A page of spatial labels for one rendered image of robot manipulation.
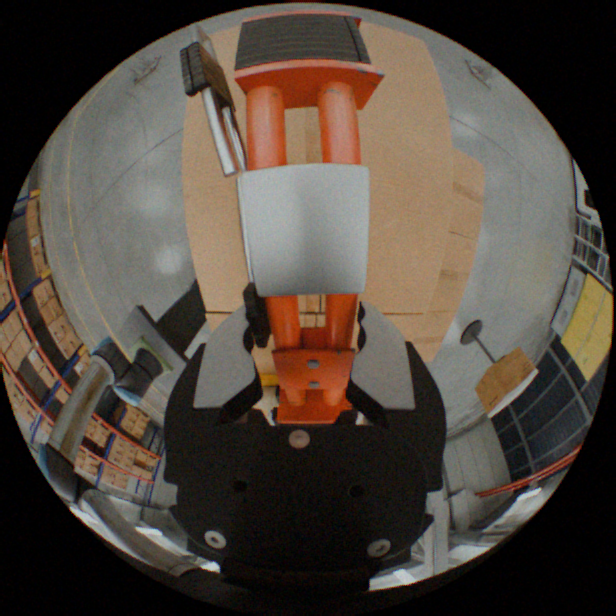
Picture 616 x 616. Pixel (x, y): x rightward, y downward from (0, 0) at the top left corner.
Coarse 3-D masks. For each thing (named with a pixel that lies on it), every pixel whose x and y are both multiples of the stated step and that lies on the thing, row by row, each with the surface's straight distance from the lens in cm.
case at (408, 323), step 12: (216, 312) 33; (228, 312) 32; (300, 312) 29; (312, 312) 29; (324, 312) 29; (216, 324) 34; (300, 324) 29; (312, 324) 29; (324, 324) 30; (396, 324) 33; (408, 324) 35; (408, 336) 37; (264, 360) 37; (264, 372) 40
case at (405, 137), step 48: (384, 48) 42; (240, 96) 31; (384, 96) 32; (432, 96) 38; (192, 144) 31; (288, 144) 25; (384, 144) 27; (432, 144) 32; (192, 192) 29; (384, 192) 25; (432, 192) 29; (192, 240) 29; (240, 240) 25; (384, 240) 26; (432, 240) 30; (240, 288) 28; (384, 288) 28; (432, 288) 33
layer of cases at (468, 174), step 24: (456, 168) 92; (480, 168) 107; (456, 192) 89; (480, 192) 103; (456, 216) 89; (480, 216) 103; (456, 240) 91; (456, 264) 94; (456, 288) 101; (432, 312) 98; (456, 312) 112; (432, 336) 111
